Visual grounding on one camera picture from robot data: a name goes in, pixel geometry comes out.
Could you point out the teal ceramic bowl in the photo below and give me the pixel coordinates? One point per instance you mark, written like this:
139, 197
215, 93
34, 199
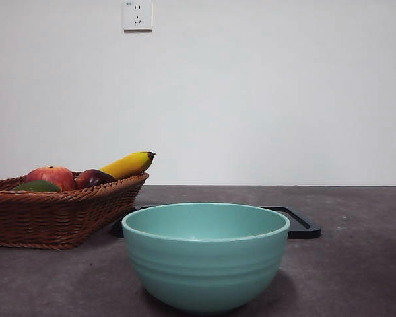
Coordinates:
204, 274

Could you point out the green avocado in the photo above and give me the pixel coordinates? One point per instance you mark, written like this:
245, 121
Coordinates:
36, 187

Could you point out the yellow banana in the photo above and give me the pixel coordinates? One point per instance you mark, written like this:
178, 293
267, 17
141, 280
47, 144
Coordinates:
128, 165

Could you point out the dark red plum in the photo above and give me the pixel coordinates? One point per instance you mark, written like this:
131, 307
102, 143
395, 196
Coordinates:
92, 180

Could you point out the black rectangular tray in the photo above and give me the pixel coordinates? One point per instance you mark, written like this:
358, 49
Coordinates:
308, 232

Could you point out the red apple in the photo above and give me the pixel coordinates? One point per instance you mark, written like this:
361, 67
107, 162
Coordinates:
49, 177

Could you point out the brown wicker basket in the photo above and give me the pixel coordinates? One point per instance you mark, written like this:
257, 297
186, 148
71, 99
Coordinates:
52, 218

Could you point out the white wall socket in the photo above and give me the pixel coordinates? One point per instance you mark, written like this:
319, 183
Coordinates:
138, 16

